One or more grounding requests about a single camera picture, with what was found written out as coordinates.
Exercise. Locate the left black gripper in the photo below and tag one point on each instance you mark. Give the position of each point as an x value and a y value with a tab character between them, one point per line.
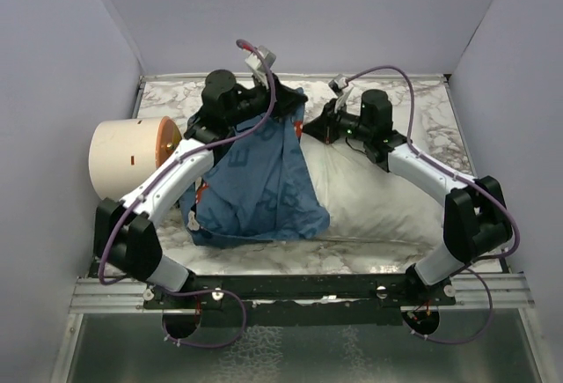
285	97

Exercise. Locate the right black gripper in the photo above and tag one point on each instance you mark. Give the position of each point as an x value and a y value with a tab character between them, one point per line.
324	127

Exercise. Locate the blue lettered pillowcase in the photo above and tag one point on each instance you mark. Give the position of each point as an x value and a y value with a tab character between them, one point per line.
260	191

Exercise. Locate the white pillow with red logo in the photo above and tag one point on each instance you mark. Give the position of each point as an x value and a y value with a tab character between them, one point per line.
365	203

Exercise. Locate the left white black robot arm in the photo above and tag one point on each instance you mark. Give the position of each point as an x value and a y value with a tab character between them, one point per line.
125	233

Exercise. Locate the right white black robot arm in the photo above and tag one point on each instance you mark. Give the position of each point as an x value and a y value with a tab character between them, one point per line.
475	220

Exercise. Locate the cream cylinder with orange lid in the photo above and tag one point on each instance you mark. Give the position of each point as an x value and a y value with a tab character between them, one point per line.
124	153

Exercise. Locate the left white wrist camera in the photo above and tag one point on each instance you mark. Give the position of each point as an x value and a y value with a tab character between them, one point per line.
258	66

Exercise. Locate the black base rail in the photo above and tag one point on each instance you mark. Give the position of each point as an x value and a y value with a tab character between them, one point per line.
299	300

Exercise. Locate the aluminium frame rail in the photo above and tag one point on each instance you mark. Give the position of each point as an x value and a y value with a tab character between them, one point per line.
91	297

